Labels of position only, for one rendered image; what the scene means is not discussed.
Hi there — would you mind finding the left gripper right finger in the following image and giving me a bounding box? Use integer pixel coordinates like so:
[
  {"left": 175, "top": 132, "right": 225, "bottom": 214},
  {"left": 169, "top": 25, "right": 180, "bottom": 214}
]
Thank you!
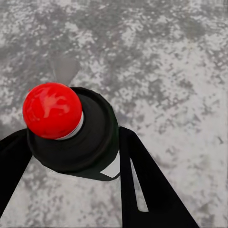
[{"left": 119, "top": 127, "right": 199, "bottom": 228}]

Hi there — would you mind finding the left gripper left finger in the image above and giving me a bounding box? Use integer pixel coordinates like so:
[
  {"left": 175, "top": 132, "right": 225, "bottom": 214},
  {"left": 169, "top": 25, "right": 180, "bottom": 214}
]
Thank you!
[{"left": 0, "top": 129, "right": 33, "bottom": 218}]

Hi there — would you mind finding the insectifuge atomizer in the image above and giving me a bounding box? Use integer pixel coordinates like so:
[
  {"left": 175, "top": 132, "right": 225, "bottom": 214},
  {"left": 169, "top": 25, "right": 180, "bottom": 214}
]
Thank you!
[{"left": 22, "top": 55, "right": 120, "bottom": 181}]

